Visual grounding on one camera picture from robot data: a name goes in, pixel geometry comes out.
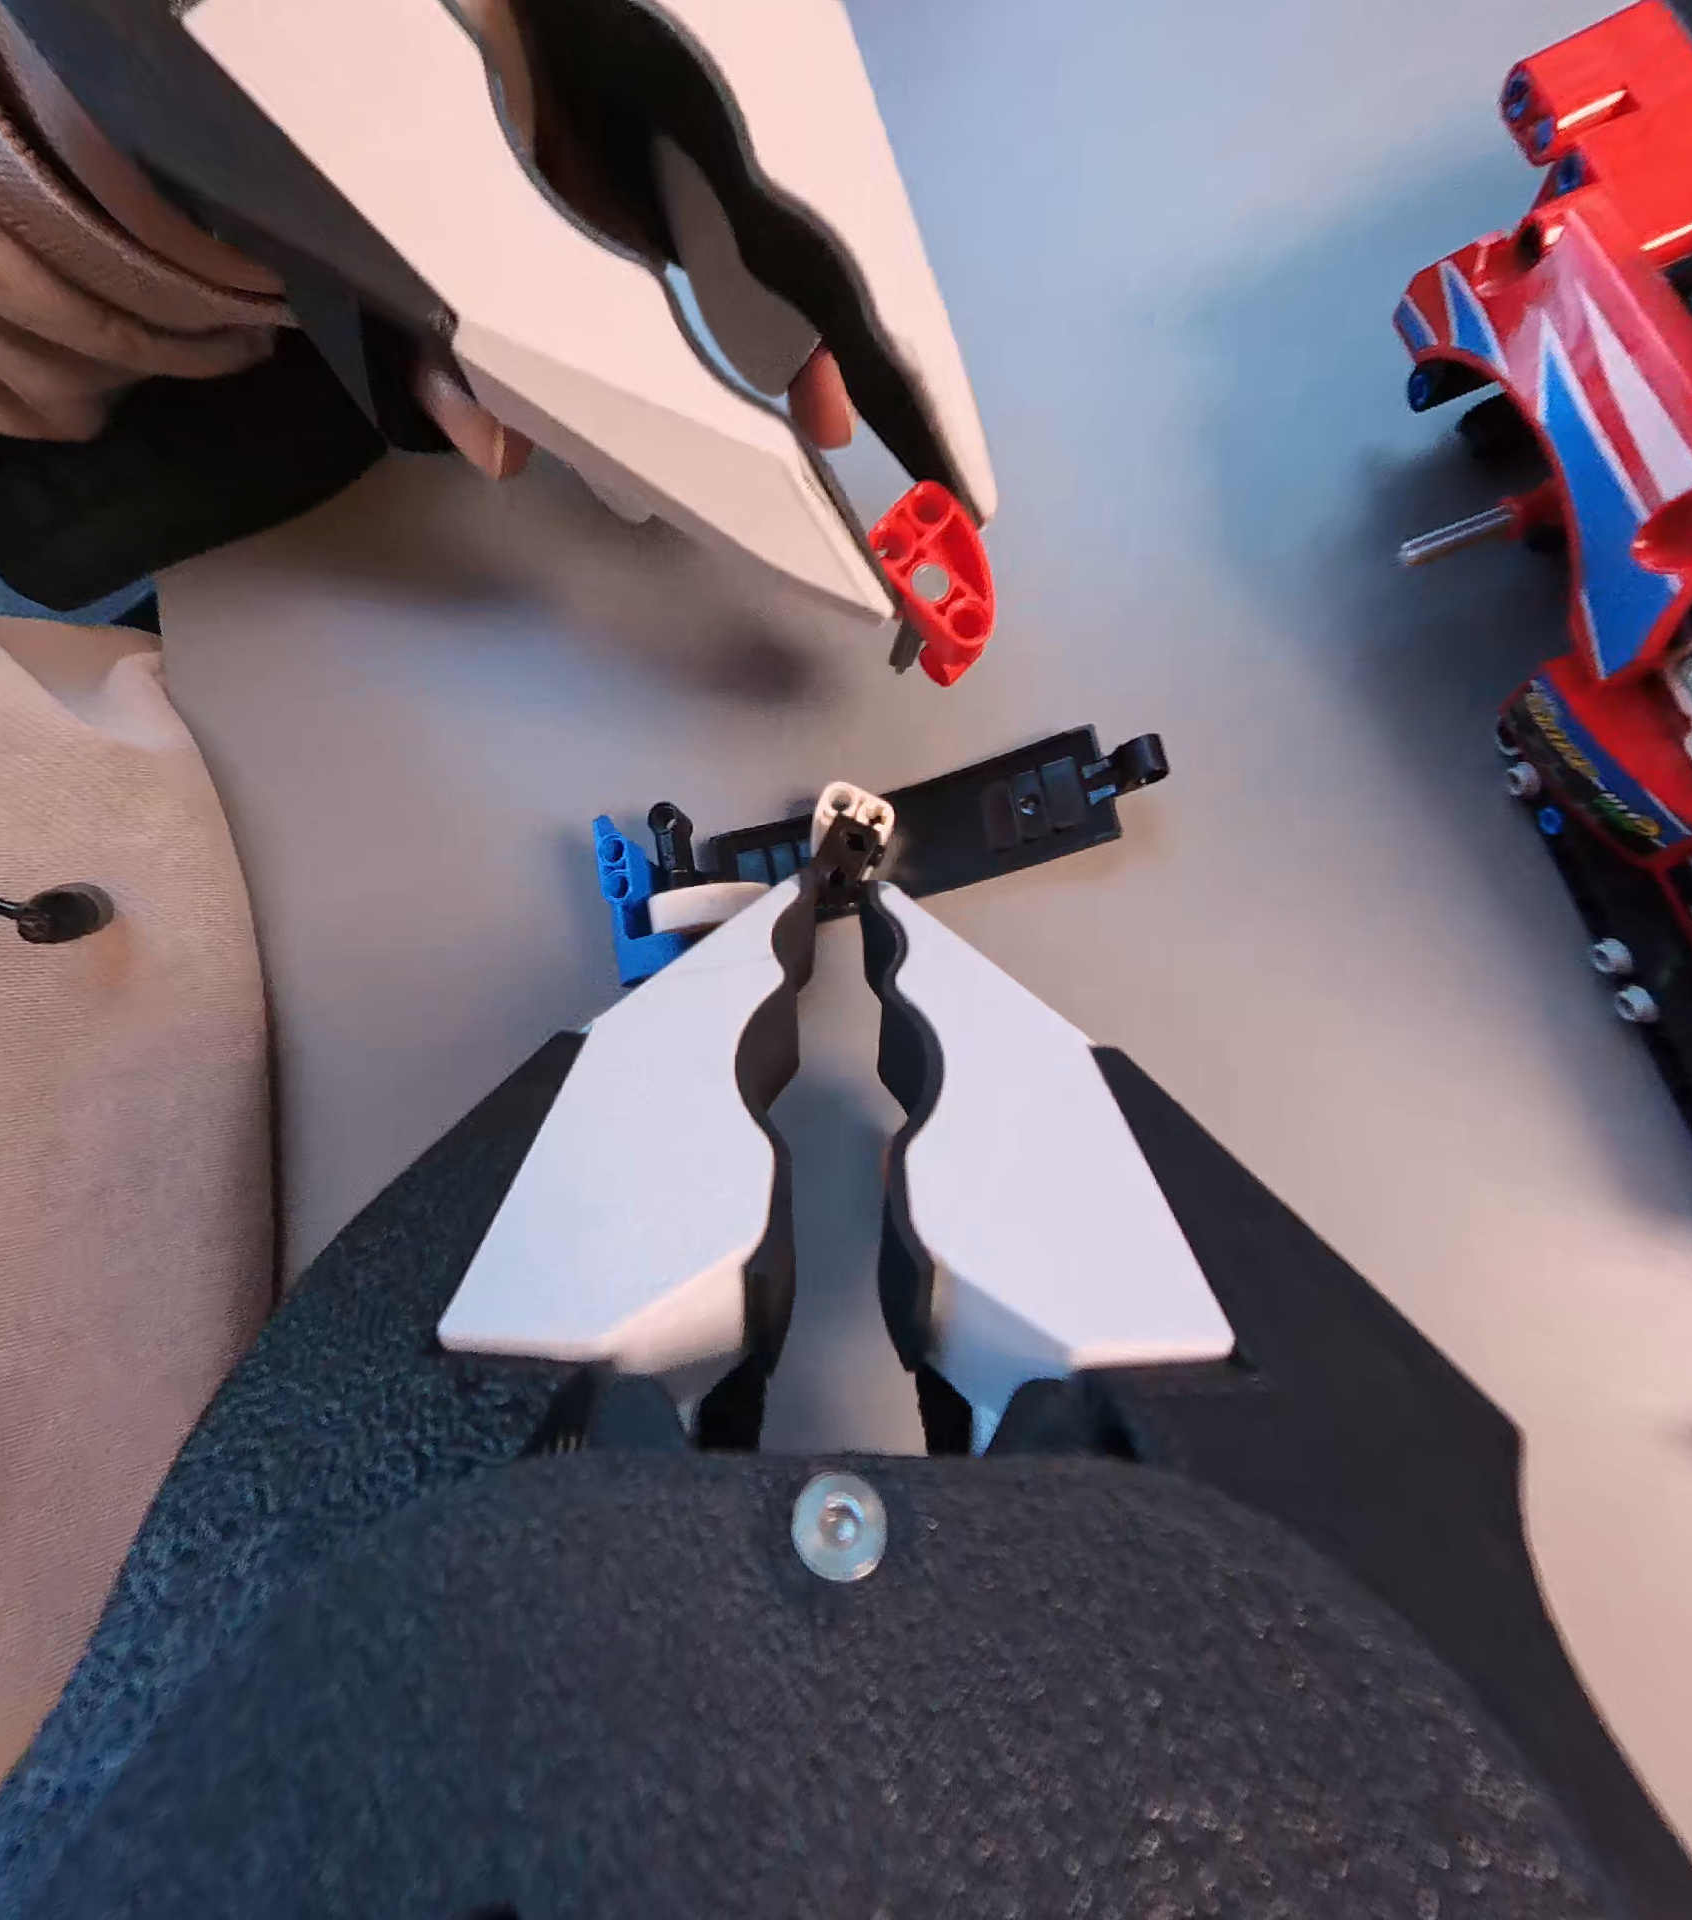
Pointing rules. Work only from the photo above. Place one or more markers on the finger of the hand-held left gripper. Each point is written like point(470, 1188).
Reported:
point(817, 150)
point(531, 331)

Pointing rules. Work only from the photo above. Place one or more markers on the small white lego connector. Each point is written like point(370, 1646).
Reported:
point(854, 813)

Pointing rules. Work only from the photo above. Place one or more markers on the red lego piece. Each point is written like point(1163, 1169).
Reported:
point(945, 578)

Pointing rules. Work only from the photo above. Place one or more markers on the black forearm brace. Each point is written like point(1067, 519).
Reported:
point(157, 481)

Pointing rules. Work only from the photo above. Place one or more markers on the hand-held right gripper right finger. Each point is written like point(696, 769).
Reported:
point(1071, 1200)

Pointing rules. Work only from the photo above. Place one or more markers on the person's left hand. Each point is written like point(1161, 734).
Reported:
point(495, 434)

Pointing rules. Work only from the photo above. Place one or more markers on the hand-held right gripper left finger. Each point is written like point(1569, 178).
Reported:
point(606, 1200)

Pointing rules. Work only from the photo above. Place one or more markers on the lego race car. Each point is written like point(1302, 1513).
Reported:
point(1610, 374)

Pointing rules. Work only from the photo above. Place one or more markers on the black lego panel blue end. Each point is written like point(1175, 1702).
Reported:
point(996, 803)

